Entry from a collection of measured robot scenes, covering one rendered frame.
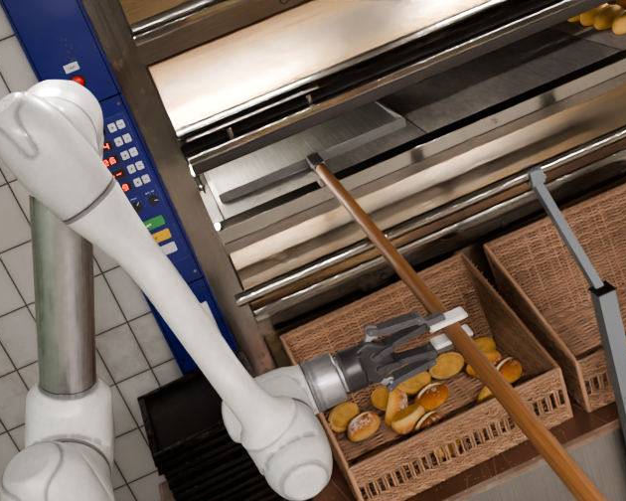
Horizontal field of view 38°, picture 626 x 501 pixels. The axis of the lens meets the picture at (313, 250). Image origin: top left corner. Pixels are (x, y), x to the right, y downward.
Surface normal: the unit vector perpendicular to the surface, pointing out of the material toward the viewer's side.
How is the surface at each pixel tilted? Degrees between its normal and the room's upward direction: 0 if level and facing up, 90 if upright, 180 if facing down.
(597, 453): 90
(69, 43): 90
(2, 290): 90
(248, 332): 90
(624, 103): 70
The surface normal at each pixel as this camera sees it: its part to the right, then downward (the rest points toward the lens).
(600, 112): 0.11, 0.05
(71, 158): 0.58, -0.03
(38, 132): 0.33, -0.03
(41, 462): -0.37, -0.79
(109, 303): 0.24, 0.37
